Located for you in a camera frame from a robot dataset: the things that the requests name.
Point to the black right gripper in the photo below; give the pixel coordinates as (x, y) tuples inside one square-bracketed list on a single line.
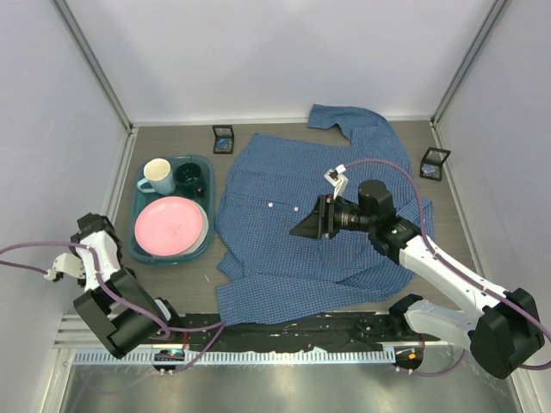
[(321, 221)]

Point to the pink plate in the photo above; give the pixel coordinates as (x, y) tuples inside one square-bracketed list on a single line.
[(171, 226)]

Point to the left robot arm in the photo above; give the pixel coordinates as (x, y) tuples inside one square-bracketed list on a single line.
[(116, 308)]

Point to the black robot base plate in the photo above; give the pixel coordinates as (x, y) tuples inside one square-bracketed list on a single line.
[(334, 332)]

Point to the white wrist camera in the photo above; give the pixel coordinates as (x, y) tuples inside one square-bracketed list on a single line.
[(338, 180), (66, 264)]

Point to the aluminium frame rail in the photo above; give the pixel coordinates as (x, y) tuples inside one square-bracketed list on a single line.
[(84, 47)]

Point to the black display box right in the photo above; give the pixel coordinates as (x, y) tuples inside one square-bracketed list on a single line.
[(437, 157)]

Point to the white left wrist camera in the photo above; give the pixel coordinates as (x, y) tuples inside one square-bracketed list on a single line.
[(66, 264)]

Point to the dark green mug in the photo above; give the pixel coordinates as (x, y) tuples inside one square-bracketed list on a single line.
[(190, 181)]

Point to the blue plaid shirt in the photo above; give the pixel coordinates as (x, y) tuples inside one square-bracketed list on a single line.
[(274, 277)]

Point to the black display box back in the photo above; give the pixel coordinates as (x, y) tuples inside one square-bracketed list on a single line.
[(223, 131)]

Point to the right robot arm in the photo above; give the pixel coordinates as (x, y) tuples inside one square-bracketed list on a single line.
[(500, 329)]

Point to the black display box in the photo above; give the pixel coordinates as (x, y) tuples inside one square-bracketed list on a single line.
[(223, 131), (437, 157)]

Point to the light blue mug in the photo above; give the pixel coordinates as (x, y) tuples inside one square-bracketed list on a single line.
[(158, 178)]

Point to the teal plastic tray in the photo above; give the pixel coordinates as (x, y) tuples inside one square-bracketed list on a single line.
[(141, 200)]

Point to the white slotted cable duct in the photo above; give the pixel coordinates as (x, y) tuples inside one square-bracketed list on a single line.
[(165, 356)]

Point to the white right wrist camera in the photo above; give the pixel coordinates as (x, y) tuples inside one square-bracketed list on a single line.
[(338, 180)]

